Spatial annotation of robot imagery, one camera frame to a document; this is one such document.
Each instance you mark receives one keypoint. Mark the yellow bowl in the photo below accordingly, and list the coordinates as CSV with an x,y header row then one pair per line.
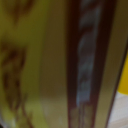
x,y
125,76

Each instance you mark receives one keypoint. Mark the yellow red patterned box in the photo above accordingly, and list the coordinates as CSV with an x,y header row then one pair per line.
x,y
53,66

